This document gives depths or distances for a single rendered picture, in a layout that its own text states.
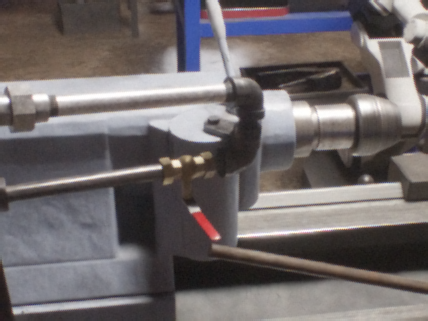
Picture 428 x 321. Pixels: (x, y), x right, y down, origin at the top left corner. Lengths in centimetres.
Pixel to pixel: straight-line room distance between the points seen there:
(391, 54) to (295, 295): 133
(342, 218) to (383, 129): 31
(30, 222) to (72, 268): 8
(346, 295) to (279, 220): 18
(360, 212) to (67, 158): 60
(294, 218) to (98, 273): 45
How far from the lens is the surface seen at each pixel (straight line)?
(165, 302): 87
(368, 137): 92
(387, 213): 124
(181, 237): 84
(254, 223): 117
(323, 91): 310
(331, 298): 121
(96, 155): 83
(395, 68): 235
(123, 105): 66
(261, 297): 119
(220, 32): 83
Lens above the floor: 152
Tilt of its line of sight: 30 degrees down
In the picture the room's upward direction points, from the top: straight up
